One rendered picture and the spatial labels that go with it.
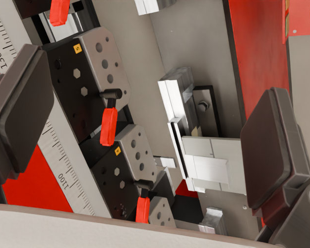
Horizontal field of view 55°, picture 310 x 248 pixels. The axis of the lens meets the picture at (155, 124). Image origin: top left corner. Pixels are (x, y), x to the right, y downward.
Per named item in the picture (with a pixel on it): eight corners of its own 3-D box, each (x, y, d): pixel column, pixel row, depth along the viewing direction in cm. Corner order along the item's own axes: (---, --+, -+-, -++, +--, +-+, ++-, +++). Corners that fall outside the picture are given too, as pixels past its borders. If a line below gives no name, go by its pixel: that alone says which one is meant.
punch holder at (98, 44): (134, 98, 60) (80, 144, 48) (102, 99, 65) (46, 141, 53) (109, 23, 53) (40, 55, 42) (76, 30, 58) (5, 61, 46)
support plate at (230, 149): (288, 198, 78) (287, 200, 77) (196, 184, 92) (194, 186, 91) (283, 140, 70) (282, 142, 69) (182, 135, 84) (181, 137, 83)
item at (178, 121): (196, 173, 92) (192, 180, 90) (187, 172, 94) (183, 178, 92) (181, 117, 84) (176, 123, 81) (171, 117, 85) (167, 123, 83)
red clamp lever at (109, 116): (109, 145, 48) (116, 86, 49) (91, 144, 50) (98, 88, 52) (116, 146, 50) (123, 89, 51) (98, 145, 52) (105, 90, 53)
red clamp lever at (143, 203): (144, 232, 57) (149, 180, 58) (127, 228, 59) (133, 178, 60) (149, 231, 58) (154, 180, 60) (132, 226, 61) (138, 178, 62)
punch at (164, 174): (178, 194, 84) (163, 219, 77) (172, 193, 85) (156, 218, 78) (170, 166, 80) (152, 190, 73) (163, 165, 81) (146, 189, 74)
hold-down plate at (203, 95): (229, 169, 97) (226, 174, 95) (213, 167, 100) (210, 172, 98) (212, 84, 84) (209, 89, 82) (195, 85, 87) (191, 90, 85)
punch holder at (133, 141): (159, 175, 69) (119, 231, 57) (130, 171, 73) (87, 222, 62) (141, 119, 62) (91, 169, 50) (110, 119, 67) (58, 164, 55)
